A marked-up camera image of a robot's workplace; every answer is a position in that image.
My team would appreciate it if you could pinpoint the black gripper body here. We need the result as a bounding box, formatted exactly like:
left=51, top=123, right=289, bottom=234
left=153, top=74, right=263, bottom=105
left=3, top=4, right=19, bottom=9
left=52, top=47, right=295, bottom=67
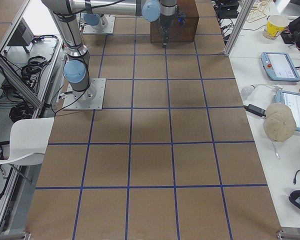
left=159, top=14, right=176, bottom=38

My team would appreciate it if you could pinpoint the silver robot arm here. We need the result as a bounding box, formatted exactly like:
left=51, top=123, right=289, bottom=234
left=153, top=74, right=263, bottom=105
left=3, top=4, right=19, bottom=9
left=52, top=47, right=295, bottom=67
left=83, top=13, right=108, bottom=28
left=42, top=0, right=177, bottom=103

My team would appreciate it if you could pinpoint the white light bulb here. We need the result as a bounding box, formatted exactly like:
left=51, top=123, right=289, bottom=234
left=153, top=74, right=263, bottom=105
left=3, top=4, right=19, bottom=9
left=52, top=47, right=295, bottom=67
left=240, top=85, right=256, bottom=98

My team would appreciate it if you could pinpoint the yellow popcorn paper cup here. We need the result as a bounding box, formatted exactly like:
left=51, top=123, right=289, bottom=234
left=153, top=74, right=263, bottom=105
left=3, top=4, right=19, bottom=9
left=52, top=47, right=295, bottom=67
left=262, top=15, right=290, bottom=40

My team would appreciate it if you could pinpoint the black power adapter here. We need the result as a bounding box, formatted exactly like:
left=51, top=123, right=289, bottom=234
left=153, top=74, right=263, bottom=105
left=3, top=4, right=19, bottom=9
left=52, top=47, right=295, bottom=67
left=244, top=104, right=266, bottom=117

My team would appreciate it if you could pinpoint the blue teach pendant far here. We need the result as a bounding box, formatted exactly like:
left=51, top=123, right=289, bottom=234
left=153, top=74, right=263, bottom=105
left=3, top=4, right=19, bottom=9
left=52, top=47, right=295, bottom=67
left=260, top=52, right=300, bottom=82

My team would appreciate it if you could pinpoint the blue teach pendant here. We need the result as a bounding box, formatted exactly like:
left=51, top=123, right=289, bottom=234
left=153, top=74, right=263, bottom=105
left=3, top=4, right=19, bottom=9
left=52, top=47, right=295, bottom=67
left=274, top=90, right=300, bottom=132
left=260, top=52, right=300, bottom=82

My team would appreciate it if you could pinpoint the beige baseball cap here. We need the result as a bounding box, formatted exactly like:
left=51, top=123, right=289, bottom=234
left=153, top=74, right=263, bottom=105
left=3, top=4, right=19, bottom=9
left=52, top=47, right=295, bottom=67
left=263, top=103, right=297, bottom=142

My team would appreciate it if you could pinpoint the blue teach pendant near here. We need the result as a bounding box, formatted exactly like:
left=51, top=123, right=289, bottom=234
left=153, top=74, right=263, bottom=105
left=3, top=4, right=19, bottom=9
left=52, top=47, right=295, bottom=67
left=274, top=90, right=300, bottom=132

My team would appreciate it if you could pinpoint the white plastic chair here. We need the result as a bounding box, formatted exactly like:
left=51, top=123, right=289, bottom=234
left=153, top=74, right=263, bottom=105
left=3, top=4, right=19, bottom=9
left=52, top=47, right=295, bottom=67
left=0, top=117, right=55, bottom=166

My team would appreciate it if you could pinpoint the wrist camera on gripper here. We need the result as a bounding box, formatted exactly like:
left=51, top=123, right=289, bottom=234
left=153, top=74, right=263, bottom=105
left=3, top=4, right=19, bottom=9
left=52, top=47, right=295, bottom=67
left=176, top=10, right=186, bottom=27

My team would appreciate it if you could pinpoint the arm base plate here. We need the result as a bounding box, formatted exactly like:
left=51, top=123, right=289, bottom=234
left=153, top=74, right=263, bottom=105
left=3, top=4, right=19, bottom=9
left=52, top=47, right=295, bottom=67
left=62, top=78, right=106, bottom=111
left=81, top=15, right=115, bottom=35

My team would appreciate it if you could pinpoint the aluminium frame post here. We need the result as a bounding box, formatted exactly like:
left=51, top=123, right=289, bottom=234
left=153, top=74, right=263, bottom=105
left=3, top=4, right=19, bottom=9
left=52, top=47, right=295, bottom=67
left=223, top=0, right=255, bottom=57

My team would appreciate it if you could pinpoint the gold wire rack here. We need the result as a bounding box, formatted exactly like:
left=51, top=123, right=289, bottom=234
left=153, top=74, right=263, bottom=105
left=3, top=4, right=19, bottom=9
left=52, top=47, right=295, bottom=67
left=246, top=0, right=270, bottom=23

